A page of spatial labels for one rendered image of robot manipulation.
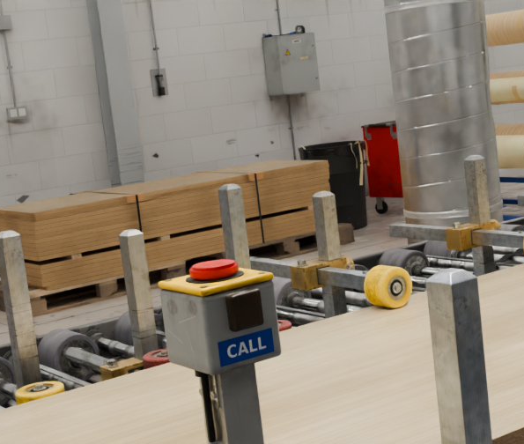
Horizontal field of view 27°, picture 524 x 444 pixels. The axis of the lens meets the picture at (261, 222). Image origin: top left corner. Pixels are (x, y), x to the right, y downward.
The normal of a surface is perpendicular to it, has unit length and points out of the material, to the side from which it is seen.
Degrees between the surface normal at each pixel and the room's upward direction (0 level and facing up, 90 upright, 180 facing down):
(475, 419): 90
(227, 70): 90
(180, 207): 90
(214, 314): 90
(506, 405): 0
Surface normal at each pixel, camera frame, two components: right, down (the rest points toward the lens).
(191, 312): -0.82, 0.17
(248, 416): 0.56, 0.05
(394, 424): -0.11, -0.98
